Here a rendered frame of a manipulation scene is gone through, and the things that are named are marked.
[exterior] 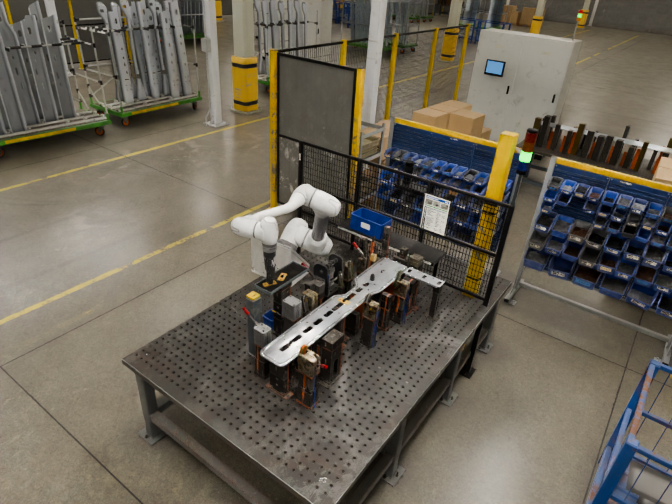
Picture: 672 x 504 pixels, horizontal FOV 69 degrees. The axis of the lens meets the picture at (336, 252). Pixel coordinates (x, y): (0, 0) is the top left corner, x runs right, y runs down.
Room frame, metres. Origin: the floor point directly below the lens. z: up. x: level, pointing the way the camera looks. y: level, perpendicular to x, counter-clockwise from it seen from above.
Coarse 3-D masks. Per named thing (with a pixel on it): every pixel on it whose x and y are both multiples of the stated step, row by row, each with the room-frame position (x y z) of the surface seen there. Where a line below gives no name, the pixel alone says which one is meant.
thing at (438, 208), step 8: (424, 200) 3.44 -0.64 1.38; (432, 200) 3.41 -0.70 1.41; (440, 200) 3.37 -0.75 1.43; (448, 200) 3.34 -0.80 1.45; (432, 208) 3.40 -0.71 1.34; (440, 208) 3.36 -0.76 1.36; (448, 208) 3.33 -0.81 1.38; (432, 216) 3.39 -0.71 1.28; (440, 216) 3.36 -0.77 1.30; (448, 216) 3.32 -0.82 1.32; (424, 224) 3.42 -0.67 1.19; (432, 224) 3.39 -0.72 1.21; (440, 224) 3.35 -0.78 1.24; (432, 232) 3.38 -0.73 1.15; (440, 232) 3.34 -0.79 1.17
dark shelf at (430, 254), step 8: (344, 224) 3.63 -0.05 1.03; (352, 232) 3.53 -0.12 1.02; (360, 232) 3.52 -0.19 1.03; (392, 232) 3.55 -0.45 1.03; (376, 240) 3.40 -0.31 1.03; (392, 240) 3.42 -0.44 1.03; (400, 240) 3.43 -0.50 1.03; (408, 240) 3.44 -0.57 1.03; (392, 248) 3.32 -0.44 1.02; (416, 248) 3.32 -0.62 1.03; (424, 248) 3.33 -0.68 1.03; (432, 248) 3.34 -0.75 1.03; (424, 256) 3.21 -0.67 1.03; (432, 256) 3.22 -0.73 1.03; (440, 256) 3.22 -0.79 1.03; (432, 264) 3.12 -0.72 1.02
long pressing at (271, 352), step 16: (368, 272) 2.98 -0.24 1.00; (384, 272) 2.99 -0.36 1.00; (352, 288) 2.76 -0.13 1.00; (368, 288) 2.77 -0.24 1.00; (384, 288) 2.80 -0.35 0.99; (336, 304) 2.57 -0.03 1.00; (352, 304) 2.58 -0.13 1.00; (304, 320) 2.38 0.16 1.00; (336, 320) 2.40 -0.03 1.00; (288, 336) 2.22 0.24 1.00; (304, 336) 2.23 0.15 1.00; (320, 336) 2.25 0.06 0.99; (272, 352) 2.08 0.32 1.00; (288, 352) 2.09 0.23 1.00
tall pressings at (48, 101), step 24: (0, 24) 7.77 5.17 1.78; (24, 24) 8.02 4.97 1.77; (48, 24) 8.32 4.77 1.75; (0, 48) 7.48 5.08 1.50; (24, 48) 8.17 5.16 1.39; (48, 48) 8.24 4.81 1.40; (0, 72) 7.41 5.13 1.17; (24, 72) 7.83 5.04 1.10; (48, 72) 8.37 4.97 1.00; (0, 96) 7.53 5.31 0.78; (24, 96) 7.78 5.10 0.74; (48, 96) 8.06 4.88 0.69; (0, 120) 7.19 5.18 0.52; (24, 120) 7.43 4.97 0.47; (48, 120) 7.97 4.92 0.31
